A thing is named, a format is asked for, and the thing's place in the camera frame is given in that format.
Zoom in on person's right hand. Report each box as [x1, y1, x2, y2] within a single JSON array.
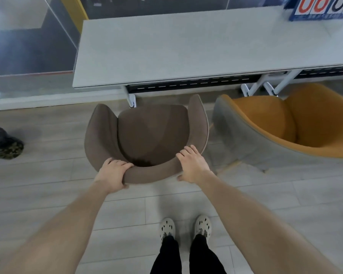
[[176, 145, 215, 185]]

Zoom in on person's left hand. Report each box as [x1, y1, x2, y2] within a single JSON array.
[[93, 158, 135, 194]]

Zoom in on brown upholstered chair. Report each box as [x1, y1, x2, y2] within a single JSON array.
[[84, 94, 210, 185]]

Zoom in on orange upholstered chair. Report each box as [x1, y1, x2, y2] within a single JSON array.
[[212, 83, 343, 173]]

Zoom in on person's left forearm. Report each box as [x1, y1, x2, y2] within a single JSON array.
[[0, 181, 109, 274]]

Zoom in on person's right forearm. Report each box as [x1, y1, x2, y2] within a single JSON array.
[[200, 171, 343, 274]]

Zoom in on white right clog shoe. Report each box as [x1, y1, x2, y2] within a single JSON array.
[[194, 215, 212, 240]]

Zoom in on white clog shoe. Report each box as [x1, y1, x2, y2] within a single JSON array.
[[194, 215, 212, 240], [159, 217, 176, 243]]

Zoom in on white left clog shoe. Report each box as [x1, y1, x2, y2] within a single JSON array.
[[159, 217, 176, 243]]

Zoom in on black trousers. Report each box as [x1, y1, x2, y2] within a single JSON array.
[[150, 234, 228, 274]]

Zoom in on black camouflage trash bin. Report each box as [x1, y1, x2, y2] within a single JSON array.
[[0, 124, 24, 160]]

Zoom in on yellow red pillar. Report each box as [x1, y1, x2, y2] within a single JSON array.
[[59, 0, 89, 35]]

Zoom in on blue flip scoreboard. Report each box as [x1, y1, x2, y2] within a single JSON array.
[[284, 0, 343, 22]]

